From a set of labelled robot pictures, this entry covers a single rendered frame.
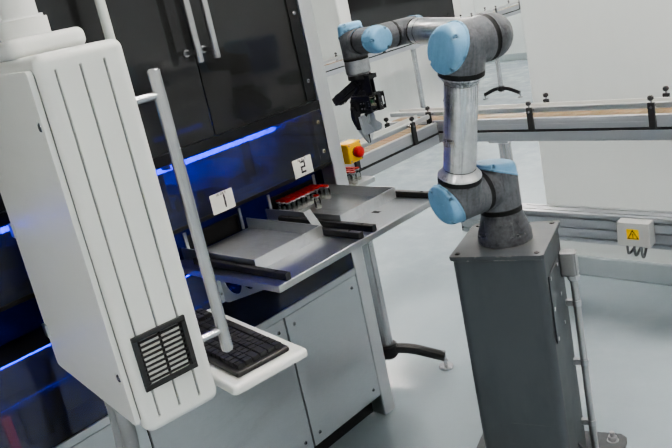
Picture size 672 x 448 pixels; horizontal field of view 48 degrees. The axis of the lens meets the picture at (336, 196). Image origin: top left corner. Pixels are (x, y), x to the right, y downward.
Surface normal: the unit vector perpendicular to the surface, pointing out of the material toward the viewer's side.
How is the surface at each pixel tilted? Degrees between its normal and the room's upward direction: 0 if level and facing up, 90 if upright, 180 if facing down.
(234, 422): 90
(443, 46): 82
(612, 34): 90
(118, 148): 90
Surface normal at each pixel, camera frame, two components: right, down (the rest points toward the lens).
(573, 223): -0.67, 0.33
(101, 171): 0.62, 0.09
